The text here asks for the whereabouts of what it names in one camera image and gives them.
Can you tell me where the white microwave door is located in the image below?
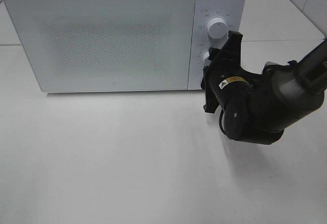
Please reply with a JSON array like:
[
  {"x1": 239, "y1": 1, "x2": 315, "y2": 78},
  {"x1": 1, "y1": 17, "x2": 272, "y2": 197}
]
[{"x1": 4, "y1": 0, "x2": 194, "y2": 93}]

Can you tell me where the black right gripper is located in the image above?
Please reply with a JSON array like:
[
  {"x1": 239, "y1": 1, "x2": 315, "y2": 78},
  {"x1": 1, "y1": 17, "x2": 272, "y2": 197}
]
[{"x1": 201, "y1": 31, "x2": 258, "y2": 113}]

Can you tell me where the white microwave oven body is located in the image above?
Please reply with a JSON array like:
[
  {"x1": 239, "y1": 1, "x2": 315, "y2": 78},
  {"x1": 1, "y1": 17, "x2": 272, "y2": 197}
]
[{"x1": 3, "y1": 0, "x2": 248, "y2": 94}]

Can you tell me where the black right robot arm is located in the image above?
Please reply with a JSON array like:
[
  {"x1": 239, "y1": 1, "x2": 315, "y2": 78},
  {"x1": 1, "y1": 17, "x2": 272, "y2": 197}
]
[{"x1": 201, "y1": 31, "x2": 326, "y2": 145}]

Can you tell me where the white timer knob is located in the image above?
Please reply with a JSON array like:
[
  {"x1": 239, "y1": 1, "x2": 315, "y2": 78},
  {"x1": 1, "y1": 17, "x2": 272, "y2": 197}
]
[{"x1": 201, "y1": 51, "x2": 211, "y2": 66}]

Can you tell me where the upper white power knob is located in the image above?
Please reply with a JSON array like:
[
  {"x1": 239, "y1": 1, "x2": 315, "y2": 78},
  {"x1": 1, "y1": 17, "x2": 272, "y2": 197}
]
[{"x1": 206, "y1": 17, "x2": 228, "y2": 39}]

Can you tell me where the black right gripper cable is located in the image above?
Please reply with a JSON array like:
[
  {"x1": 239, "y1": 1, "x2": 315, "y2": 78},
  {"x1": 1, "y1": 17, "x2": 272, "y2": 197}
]
[{"x1": 218, "y1": 110, "x2": 228, "y2": 134}]

